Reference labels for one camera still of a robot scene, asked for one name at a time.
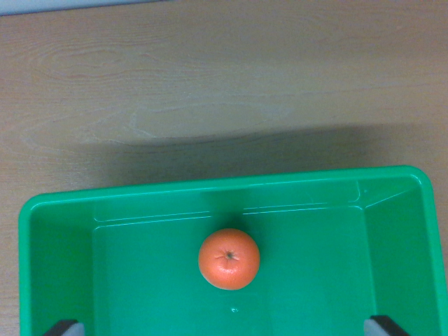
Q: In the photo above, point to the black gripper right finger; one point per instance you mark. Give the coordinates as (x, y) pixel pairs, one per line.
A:
(381, 328)

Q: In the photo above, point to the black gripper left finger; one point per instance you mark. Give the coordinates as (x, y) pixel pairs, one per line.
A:
(66, 329)

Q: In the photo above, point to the orange fruit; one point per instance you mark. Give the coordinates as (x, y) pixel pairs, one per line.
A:
(229, 259)

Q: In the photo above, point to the green plastic bin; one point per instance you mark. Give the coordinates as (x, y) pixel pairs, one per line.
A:
(315, 262)

